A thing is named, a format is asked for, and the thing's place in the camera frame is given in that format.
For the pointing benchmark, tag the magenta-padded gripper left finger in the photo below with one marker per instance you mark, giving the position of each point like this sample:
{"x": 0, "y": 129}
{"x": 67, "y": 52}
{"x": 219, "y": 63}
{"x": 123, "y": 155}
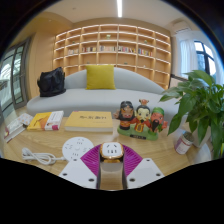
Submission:
{"x": 90, "y": 159}

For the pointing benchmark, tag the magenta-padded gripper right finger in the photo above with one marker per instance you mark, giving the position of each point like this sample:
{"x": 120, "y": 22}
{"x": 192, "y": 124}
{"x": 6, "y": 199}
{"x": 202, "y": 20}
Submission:
{"x": 132, "y": 159}

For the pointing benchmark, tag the white cube charger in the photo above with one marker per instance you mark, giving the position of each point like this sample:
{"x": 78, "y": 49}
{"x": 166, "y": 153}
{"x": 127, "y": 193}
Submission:
{"x": 111, "y": 150}

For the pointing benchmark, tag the round white power strip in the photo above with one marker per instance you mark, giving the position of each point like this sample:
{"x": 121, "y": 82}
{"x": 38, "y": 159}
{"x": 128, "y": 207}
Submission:
{"x": 76, "y": 147}

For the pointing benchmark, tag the large yellow book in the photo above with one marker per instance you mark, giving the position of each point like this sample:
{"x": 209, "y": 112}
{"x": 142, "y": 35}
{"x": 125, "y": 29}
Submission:
{"x": 89, "y": 120}

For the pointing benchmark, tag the three-figure cartoon figurine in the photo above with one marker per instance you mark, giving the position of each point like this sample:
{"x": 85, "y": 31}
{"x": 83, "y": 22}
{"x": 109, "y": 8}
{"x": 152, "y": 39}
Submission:
{"x": 141, "y": 121}

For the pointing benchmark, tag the small white red cup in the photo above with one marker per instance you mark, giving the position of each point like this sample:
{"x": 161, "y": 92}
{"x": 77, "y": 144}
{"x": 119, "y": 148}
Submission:
{"x": 183, "y": 144}

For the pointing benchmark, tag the yellow and white book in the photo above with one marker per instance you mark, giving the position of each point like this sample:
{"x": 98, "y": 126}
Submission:
{"x": 45, "y": 120}

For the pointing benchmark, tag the grey curved sofa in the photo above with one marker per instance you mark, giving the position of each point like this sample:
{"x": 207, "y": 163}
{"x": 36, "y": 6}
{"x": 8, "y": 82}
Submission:
{"x": 100, "y": 100}

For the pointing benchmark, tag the yellow cushion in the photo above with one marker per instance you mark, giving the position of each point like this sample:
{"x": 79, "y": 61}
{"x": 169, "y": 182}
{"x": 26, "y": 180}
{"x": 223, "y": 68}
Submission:
{"x": 100, "y": 76}

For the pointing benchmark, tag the black bag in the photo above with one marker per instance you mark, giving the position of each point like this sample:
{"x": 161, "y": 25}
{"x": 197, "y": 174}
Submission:
{"x": 51, "y": 83}

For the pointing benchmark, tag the green potted plant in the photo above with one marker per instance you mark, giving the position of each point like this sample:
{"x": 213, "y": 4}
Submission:
{"x": 200, "y": 103}

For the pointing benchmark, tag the glass door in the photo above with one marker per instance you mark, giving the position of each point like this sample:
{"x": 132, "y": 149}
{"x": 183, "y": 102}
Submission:
{"x": 13, "y": 80}

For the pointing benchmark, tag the white sheer curtain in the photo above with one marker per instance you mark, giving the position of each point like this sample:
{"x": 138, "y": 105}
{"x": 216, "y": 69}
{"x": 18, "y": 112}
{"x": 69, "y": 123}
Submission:
{"x": 219, "y": 70}
{"x": 189, "y": 58}

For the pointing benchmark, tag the dark-framed window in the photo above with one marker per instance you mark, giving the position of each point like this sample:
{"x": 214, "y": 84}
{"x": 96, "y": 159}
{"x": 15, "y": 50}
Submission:
{"x": 205, "y": 61}

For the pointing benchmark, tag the long ceiling light strip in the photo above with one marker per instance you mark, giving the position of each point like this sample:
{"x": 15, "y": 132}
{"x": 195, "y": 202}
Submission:
{"x": 119, "y": 8}

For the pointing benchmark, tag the wooden wall shelf unit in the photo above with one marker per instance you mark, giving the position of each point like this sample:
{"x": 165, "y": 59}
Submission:
{"x": 113, "y": 53}

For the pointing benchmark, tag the white wall air conditioner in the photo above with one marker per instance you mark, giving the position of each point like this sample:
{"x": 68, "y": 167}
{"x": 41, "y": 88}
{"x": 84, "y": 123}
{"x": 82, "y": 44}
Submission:
{"x": 182, "y": 27}

